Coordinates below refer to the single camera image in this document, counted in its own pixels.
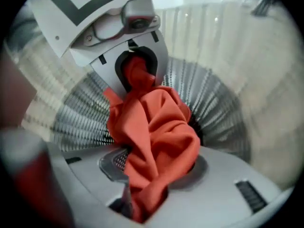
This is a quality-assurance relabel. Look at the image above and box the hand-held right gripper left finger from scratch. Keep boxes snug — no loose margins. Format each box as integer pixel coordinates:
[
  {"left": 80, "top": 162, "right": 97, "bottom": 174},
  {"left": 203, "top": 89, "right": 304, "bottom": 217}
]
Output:
[{"left": 47, "top": 148, "right": 133, "bottom": 223}]

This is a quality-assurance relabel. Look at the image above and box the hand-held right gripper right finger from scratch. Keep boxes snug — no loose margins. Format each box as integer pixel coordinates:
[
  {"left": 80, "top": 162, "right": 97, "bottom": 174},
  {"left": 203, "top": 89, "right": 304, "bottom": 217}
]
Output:
[{"left": 144, "top": 151, "right": 287, "bottom": 224}]

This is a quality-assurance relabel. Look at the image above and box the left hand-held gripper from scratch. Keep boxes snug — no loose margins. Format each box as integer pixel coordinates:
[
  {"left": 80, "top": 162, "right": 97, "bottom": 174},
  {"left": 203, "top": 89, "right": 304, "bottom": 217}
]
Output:
[{"left": 27, "top": 0, "right": 162, "bottom": 96}]

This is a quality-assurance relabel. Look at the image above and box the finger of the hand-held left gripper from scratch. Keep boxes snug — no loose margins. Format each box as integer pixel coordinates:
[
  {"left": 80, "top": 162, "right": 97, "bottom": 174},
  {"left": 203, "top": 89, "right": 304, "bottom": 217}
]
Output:
[{"left": 129, "top": 28, "right": 169, "bottom": 88}]

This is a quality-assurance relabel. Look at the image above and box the white slotted laundry basket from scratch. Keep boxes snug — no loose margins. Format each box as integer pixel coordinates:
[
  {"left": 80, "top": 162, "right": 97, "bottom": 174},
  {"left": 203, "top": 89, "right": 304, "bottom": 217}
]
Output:
[{"left": 4, "top": 0, "right": 300, "bottom": 190}]

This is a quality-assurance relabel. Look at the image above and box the red garment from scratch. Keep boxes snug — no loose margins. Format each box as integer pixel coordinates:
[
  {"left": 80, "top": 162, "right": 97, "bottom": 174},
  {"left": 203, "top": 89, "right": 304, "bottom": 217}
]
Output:
[{"left": 103, "top": 53, "right": 202, "bottom": 223}]

